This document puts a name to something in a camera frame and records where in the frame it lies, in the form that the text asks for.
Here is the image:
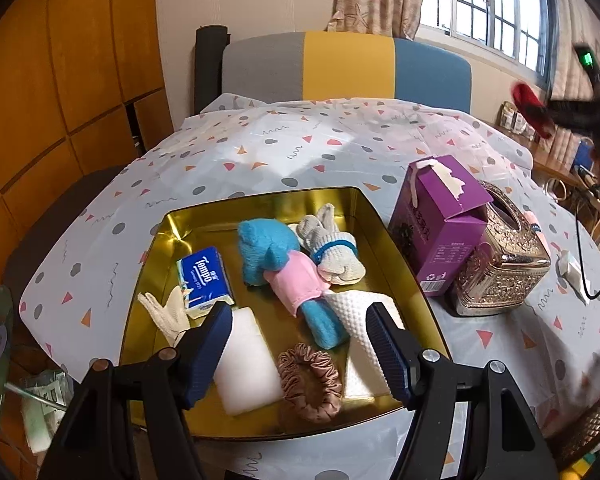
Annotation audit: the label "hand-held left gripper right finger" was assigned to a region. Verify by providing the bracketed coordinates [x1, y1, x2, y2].
[366, 301, 563, 480]

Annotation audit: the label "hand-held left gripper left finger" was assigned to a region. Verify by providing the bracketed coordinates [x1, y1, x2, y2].
[37, 301, 234, 480]

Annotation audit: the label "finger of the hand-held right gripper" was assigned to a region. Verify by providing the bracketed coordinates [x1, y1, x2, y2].
[542, 97, 598, 131]

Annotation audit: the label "white sponge block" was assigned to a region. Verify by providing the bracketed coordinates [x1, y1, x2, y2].
[213, 306, 284, 417]

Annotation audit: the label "red sock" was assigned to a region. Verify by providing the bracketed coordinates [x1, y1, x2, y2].
[511, 81, 557, 139]

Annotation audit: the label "white paper towel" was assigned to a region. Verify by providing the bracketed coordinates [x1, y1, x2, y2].
[325, 289, 407, 400]

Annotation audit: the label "beige glove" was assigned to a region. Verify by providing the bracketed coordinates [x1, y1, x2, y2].
[137, 286, 192, 347]

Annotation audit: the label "blue tissue pack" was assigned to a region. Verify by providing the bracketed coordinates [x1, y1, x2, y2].
[176, 245, 236, 319]

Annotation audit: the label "brown satin scrunchie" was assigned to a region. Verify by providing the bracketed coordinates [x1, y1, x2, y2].
[277, 342, 344, 424]

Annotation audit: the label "blue and pink fluffy sock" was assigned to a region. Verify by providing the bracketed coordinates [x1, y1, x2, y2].
[237, 218, 352, 351]

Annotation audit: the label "grey glove with blue band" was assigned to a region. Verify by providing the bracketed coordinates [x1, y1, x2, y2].
[296, 203, 369, 287]

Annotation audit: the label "gold metal tray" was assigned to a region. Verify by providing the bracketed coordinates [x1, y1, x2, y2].
[119, 187, 452, 442]

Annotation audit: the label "blue folding chair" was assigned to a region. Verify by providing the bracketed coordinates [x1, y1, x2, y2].
[572, 137, 597, 172]

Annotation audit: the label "clear organizer with bottles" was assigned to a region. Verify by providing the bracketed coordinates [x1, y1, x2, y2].
[497, 101, 537, 142]

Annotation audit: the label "white power adapter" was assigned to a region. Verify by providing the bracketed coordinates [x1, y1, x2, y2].
[557, 251, 593, 307]

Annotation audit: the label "barred window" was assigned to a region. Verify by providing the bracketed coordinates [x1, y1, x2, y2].
[419, 0, 557, 74]

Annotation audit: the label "purple cardboard box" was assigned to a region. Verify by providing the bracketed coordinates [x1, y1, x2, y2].
[388, 154, 496, 299]

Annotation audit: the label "silver embossed tissue box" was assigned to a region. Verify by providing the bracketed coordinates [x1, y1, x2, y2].
[447, 181, 552, 317]

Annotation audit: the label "white green plastic packets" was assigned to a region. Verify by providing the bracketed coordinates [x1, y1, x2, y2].
[19, 369, 75, 455]

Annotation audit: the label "patterned grey tablecloth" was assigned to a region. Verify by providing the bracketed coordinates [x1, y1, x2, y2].
[18, 92, 600, 480]

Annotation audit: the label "grey yellow blue chair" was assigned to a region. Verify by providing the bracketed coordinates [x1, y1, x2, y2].
[221, 31, 474, 114]

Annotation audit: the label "wooden wardrobe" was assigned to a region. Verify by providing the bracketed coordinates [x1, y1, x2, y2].
[0, 0, 174, 283]

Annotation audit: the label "black cable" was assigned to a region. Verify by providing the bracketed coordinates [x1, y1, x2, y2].
[574, 174, 600, 302]

